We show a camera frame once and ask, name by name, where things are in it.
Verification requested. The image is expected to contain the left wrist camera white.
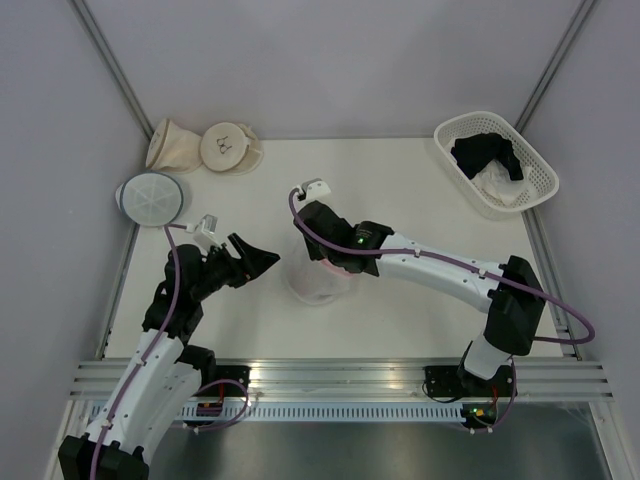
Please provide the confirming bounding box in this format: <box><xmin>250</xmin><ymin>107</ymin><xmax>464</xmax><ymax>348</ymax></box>
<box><xmin>185</xmin><ymin>214</ymin><xmax>219</xmax><ymax>252</ymax></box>

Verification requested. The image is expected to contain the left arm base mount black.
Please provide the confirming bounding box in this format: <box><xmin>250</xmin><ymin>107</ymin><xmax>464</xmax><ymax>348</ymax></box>
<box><xmin>194</xmin><ymin>364</ymin><xmax>251</xmax><ymax>401</ymax></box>

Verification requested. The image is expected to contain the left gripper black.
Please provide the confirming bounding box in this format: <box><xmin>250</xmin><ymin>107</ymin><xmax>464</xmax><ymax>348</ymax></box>
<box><xmin>191</xmin><ymin>232</ymin><xmax>279</xmax><ymax>301</ymax></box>

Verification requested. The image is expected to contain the white slotted cable duct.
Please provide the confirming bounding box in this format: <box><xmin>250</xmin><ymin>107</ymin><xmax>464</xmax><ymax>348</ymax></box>
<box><xmin>175</xmin><ymin>400</ymin><xmax>464</xmax><ymax>424</ymax></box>

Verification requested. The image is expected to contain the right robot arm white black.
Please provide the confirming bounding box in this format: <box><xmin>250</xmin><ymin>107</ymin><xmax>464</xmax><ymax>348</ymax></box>
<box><xmin>294</xmin><ymin>201</ymin><xmax>546</xmax><ymax>395</ymax></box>

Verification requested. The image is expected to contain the left aluminium frame post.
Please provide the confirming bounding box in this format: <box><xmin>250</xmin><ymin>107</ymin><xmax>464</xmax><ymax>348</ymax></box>
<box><xmin>68</xmin><ymin>0</ymin><xmax>154</xmax><ymax>140</ymax></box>

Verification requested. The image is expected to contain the grey-trimmed mesh laundry bag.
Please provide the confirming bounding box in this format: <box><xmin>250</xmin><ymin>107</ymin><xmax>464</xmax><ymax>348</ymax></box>
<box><xmin>115</xmin><ymin>171</ymin><xmax>192</xmax><ymax>227</ymax></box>

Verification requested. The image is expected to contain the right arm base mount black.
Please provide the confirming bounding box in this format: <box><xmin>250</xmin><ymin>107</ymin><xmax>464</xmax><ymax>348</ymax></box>
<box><xmin>422</xmin><ymin>365</ymin><xmax>515</xmax><ymax>403</ymax></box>

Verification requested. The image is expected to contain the beige laundry bag bra logo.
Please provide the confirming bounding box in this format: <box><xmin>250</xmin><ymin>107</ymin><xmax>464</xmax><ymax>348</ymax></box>
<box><xmin>199</xmin><ymin>122</ymin><xmax>264</xmax><ymax>175</ymax></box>

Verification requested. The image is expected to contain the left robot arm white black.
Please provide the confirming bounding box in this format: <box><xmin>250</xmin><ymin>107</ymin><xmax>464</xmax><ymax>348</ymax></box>
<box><xmin>58</xmin><ymin>234</ymin><xmax>280</xmax><ymax>479</ymax></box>

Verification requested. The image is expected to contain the pink-trimmed mesh laundry bag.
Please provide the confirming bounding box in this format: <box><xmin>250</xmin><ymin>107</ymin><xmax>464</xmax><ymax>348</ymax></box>
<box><xmin>283</xmin><ymin>237</ymin><xmax>357</xmax><ymax>306</ymax></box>

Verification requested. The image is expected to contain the white perforated plastic basket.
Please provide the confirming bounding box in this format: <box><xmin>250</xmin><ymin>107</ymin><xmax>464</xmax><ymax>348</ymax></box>
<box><xmin>433</xmin><ymin>111</ymin><xmax>559</xmax><ymax>220</ymax></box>

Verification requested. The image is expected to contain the aluminium frame post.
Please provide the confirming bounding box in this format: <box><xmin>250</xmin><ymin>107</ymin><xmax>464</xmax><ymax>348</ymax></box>
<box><xmin>514</xmin><ymin>0</ymin><xmax>600</xmax><ymax>133</ymax></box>
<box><xmin>68</xmin><ymin>0</ymin><xmax>154</xmax><ymax>140</ymax></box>

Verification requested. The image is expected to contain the beige laundry bag left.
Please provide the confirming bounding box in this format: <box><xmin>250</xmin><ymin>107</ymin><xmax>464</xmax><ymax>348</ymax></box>
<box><xmin>145</xmin><ymin>118</ymin><xmax>202</xmax><ymax>174</ymax></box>

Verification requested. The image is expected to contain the aluminium mounting rail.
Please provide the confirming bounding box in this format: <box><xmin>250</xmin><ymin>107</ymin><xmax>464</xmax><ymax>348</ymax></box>
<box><xmin>69</xmin><ymin>357</ymin><xmax>616</xmax><ymax>401</ymax></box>

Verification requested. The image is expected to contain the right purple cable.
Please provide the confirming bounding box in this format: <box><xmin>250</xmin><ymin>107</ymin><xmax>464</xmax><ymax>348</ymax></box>
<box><xmin>287</xmin><ymin>185</ymin><xmax>597</xmax><ymax>436</ymax></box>

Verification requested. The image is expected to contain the white garment in basket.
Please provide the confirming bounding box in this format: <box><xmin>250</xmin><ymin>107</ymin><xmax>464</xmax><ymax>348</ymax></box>
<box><xmin>471</xmin><ymin>160</ymin><xmax>537</xmax><ymax>207</ymax></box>

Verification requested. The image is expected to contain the black garment in basket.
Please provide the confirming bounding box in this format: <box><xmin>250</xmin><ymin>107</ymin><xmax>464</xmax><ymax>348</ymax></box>
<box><xmin>450</xmin><ymin>133</ymin><xmax>524</xmax><ymax>181</ymax></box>

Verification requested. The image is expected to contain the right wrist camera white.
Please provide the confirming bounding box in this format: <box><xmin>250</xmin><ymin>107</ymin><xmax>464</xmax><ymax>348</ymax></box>
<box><xmin>298</xmin><ymin>178</ymin><xmax>331</xmax><ymax>201</ymax></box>

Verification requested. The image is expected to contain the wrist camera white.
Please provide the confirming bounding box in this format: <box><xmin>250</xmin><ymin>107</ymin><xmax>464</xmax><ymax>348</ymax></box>
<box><xmin>185</xmin><ymin>214</ymin><xmax>219</xmax><ymax>252</ymax></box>
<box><xmin>298</xmin><ymin>178</ymin><xmax>331</xmax><ymax>201</ymax></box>

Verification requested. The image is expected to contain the right aluminium frame post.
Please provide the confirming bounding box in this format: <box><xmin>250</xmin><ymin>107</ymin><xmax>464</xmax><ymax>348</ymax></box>
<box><xmin>514</xmin><ymin>0</ymin><xmax>600</xmax><ymax>133</ymax></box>

